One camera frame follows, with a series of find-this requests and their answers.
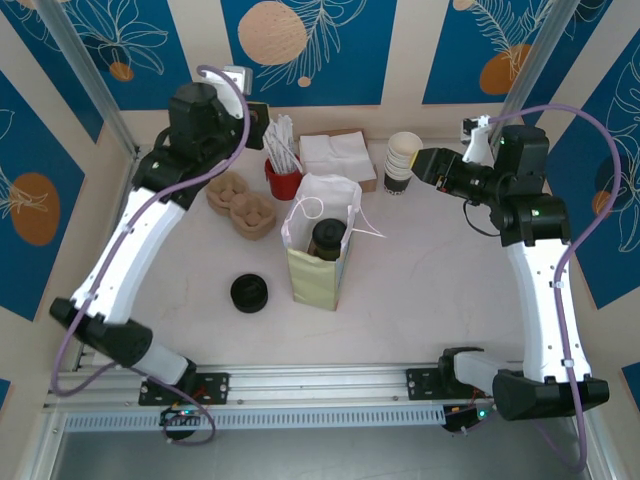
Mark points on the brown cardboard napkin box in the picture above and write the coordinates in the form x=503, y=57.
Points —
x=367, y=186

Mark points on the brown pulp cup carrier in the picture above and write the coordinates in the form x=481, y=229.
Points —
x=245, y=212

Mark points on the stack of paper cups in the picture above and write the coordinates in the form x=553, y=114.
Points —
x=405, y=145

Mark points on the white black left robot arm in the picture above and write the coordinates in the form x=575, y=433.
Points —
x=150, y=235

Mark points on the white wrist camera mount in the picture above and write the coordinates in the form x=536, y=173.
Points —
x=480, y=145
x=227, y=97

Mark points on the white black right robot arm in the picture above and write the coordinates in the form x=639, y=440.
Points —
x=540, y=300

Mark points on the black printed paper cup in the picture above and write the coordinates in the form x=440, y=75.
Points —
x=394, y=171
x=395, y=162
x=397, y=186

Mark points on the green paper coffee cup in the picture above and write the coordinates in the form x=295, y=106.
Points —
x=325, y=253

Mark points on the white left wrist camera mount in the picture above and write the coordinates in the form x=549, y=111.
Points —
x=227, y=97

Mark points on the black plastic cup lid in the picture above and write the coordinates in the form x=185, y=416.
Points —
x=250, y=309
x=330, y=232
x=249, y=290

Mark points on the small circuit board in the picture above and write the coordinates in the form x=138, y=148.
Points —
x=465, y=417
x=182, y=416

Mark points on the floral paper gift bag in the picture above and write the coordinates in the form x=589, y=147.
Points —
x=312, y=280

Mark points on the white wrapped straw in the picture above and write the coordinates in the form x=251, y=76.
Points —
x=290, y=140
x=282, y=145
x=274, y=150

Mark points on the aluminium frame post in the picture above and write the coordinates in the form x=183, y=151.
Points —
x=85, y=65
x=536, y=60

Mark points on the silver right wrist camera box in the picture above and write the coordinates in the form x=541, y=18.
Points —
x=471, y=130

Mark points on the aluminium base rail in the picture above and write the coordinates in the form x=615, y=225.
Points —
x=320, y=385

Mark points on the white paper napkin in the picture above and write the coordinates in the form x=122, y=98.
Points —
x=345, y=171
x=332, y=147

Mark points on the red plastic cup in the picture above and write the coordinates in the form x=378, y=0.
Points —
x=284, y=186

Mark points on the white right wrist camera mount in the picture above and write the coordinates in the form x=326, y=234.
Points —
x=480, y=145

